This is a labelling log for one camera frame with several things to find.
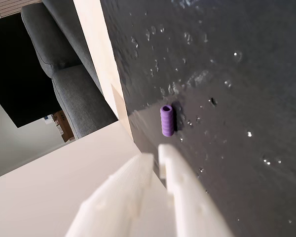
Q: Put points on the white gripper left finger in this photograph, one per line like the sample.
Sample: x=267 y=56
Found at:
x=118 y=205

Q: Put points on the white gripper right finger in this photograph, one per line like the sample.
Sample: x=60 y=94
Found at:
x=185 y=197

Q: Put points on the purple ribbed pen grip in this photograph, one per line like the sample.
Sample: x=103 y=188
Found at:
x=167 y=122

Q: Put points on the brown cardboard box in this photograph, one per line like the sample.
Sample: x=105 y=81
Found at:
x=65 y=126

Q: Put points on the dark grey table mat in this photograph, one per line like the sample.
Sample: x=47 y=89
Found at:
x=224 y=98

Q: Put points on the grey fabric sofa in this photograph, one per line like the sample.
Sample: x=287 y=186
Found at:
x=71 y=81

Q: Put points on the light wooden board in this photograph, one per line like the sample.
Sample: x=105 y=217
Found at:
x=101 y=61

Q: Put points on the black flat panel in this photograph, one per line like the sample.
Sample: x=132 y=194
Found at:
x=14 y=74

